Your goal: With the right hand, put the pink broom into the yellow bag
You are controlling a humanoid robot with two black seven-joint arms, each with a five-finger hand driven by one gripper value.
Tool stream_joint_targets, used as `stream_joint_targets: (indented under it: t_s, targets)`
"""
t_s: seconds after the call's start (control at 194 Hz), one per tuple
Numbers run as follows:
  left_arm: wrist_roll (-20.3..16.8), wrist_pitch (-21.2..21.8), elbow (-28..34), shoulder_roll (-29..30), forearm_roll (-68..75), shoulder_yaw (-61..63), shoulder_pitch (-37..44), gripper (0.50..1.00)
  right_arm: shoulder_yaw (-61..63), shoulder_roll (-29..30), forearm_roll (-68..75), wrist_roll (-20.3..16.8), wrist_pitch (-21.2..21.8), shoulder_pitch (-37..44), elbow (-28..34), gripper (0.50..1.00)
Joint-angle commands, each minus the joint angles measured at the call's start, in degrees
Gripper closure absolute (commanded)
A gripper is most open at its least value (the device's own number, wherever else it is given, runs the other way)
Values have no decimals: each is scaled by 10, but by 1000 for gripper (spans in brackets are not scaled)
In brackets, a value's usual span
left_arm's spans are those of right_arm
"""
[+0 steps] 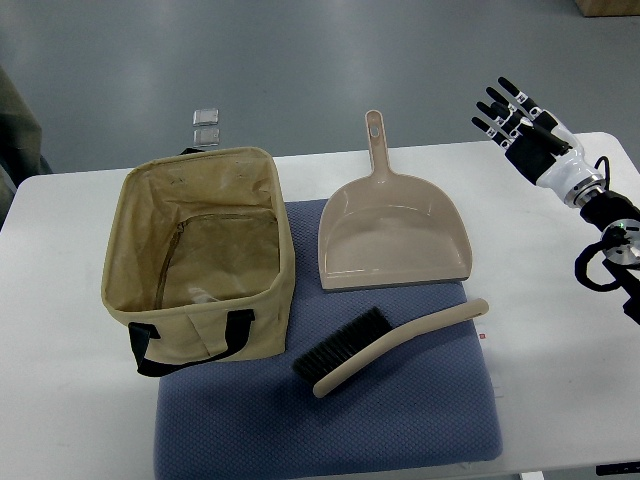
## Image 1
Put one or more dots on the beige brush black bristles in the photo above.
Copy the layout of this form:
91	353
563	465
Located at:
365	339

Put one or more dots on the yellow fabric bag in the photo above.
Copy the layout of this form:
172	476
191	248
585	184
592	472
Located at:
200	262

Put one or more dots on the cardboard box corner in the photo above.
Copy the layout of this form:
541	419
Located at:
608	8

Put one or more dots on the olive fabric object at left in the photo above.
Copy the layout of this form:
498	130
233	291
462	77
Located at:
21	137

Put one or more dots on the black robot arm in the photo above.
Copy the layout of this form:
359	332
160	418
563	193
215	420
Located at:
618	220

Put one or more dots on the beige plastic dustpan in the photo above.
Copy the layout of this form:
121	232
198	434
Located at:
388	229

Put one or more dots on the black table control panel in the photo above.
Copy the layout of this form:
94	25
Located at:
618	469

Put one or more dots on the clear floor plate upper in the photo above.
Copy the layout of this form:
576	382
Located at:
205	117

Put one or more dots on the blue cushion mat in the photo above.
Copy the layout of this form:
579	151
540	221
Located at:
429	402

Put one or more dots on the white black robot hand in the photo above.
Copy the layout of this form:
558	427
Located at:
538	145

